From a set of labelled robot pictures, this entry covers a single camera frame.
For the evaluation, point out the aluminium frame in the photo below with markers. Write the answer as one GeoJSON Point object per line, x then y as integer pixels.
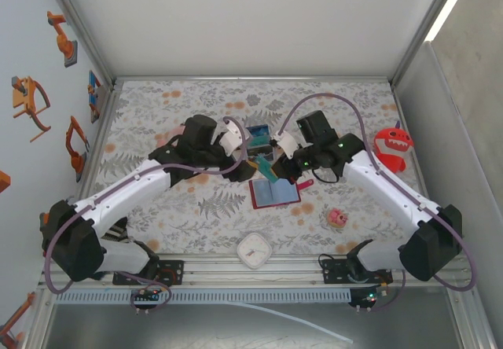
{"type": "Point", "coordinates": [275, 276]}

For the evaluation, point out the floral tablecloth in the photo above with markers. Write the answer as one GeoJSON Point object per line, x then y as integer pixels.
{"type": "Point", "coordinates": [220, 227]}

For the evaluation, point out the white light strip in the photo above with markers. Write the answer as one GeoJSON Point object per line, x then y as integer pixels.
{"type": "Point", "coordinates": [448, 7]}

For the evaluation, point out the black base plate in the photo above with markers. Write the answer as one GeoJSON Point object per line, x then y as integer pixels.
{"type": "Point", "coordinates": [175, 272]}
{"type": "Point", "coordinates": [334, 270]}

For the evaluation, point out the orange claw wall sticker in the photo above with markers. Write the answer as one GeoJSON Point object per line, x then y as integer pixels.
{"type": "Point", "coordinates": [23, 97]}

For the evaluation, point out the pink plush toy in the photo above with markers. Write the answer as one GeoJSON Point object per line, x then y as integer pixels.
{"type": "Point", "coordinates": [162, 141]}

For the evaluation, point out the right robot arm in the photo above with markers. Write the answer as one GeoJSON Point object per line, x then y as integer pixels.
{"type": "Point", "coordinates": [393, 189]}

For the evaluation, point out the blue VIP card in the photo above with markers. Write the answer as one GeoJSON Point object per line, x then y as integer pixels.
{"type": "Point", "coordinates": [259, 131]}

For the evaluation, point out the pink donut toy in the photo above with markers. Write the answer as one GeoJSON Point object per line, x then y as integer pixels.
{"type": "Point", "coordinates": [338, 218]}

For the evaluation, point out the red card holder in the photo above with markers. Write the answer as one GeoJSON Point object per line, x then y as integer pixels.
{"type": "Point", "coordinates": [275, 195]}

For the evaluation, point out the white square clock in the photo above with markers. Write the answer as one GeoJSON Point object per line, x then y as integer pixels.
{"type": "Point", "coordinates": [254, 250]}

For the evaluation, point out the clear acrylic card box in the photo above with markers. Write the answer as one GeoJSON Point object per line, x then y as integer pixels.
{"type": "Point", "coordinates": [267, 156]}

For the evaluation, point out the white tube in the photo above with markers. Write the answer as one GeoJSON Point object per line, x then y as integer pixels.
{"type": "Point", "coordinates": [298, 319]}

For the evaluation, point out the red shark plush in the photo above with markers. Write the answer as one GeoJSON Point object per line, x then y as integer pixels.
{"type": "Point", "coordinates": [393, 144]}

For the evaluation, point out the blue orange wall sticker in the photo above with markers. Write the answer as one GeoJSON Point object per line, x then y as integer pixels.
{"type": "Point", "coordinates": [94, 97]}

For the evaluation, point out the small circuit board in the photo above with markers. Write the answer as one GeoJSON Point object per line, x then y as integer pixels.
{"type": "Point", "coordinates": [147, 297]}
{"type": "Point", "coordinates": [367, 298]}

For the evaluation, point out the black VIP card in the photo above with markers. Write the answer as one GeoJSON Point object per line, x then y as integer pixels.
{"type": "Point", "coordinates": [265, 154]}

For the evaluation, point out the striped sock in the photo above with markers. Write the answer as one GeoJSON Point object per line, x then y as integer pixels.
{"type": "Point", "coordinates": [118, 231]}

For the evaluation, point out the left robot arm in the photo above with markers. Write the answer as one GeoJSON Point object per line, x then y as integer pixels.
{"type": "Point", "coordinates": [125, 192]}

